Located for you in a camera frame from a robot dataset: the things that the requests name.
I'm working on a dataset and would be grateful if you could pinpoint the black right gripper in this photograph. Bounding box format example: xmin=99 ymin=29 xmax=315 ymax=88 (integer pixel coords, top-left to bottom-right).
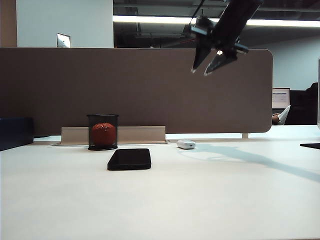
xmin=189 ymin=3 xmax=262 ymax=77

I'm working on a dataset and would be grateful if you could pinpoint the white wireless earbud case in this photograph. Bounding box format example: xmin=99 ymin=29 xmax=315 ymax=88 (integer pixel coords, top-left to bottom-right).
xmin=176 ymin=139 xmax=196 ymax=150

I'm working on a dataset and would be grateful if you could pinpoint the ceiling light strip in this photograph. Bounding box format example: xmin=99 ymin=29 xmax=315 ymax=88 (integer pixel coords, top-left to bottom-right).
xmin=112 ymin=15 xmax=320 ymax=28

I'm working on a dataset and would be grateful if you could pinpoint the brown desk divider panel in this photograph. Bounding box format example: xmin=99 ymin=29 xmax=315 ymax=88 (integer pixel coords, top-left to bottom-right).
xmin=0 ymin=47 xmax=273 ymax=137

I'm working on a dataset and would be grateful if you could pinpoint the background computer monitor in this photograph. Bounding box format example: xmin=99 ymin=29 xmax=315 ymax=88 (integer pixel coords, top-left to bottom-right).
xmin=272 ymin=87 xmax=291 ymax=109

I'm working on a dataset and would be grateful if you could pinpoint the person in white shirt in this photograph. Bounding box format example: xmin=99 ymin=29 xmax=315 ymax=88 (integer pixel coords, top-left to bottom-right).
xmin=271 ymin=81 xmax=320 ymax=126

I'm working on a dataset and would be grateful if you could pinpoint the black office chair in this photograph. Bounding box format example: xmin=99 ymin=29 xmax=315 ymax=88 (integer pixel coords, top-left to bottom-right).
xmin=284 ymin=89 xmax=320 ymax=126

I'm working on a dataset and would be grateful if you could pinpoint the grey monitor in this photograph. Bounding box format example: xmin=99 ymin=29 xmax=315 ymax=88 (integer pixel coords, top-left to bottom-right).
xmin=317 ymin=57 xmax=320 ymax=130

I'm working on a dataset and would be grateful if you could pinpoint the black smartphone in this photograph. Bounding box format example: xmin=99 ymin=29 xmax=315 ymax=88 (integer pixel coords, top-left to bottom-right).
xmin=107 ymin=148 xmax=152 ymax=172

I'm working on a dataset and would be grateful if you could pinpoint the orange fruit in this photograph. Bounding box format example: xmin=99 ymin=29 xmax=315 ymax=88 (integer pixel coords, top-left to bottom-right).
xmin=90 ymin=122 xmax=117 ymax=147

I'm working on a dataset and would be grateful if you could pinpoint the black mouse pad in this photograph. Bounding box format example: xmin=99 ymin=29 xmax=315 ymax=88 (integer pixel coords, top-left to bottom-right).
xmin=299 ymin=142 xmax=320 ymax=150

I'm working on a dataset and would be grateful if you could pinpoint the black mesh pen holder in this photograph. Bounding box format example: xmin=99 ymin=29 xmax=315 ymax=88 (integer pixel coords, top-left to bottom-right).
xmin=86 ymin=114 xmax=120 ymax=151

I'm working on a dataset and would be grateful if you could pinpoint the dark blue box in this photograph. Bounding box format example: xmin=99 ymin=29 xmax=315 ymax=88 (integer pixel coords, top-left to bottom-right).
xmin=0 ymin=116 xmax=35 ymax=152

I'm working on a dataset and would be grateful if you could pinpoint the beige cable tray flap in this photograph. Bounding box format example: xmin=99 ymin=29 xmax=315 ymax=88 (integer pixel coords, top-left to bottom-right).
xmin=61 ymin=125 xmax=167 ymax=145

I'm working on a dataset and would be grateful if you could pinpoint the silver wall plate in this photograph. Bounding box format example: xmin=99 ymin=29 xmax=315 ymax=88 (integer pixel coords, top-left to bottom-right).
xmin=56 ymin=32 xmax=71 ymax=48

